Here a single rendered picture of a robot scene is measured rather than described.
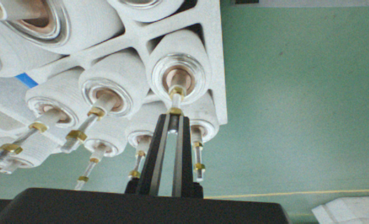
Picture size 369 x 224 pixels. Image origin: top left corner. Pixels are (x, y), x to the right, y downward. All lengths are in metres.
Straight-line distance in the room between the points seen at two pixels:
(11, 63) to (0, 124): 0.42
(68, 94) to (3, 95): 0.29
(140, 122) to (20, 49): 0.19
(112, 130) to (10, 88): 0.32
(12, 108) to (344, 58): 0.99
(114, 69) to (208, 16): 0.16
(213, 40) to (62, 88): 0.27
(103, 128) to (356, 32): 0.72
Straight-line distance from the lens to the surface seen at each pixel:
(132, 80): 0.21
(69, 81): 0.31
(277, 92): 0.59
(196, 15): 0.22
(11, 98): 0.57
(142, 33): 0.24
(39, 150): 0.60
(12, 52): 0.28
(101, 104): 0.20
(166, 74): 0.17
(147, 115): 0.27
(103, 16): 0.23
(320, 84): 0.68
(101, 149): 0.35
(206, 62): 0.17
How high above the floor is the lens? 0.40
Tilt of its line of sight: 48 degrees down
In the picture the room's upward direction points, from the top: 178 degrees counter-clockwise
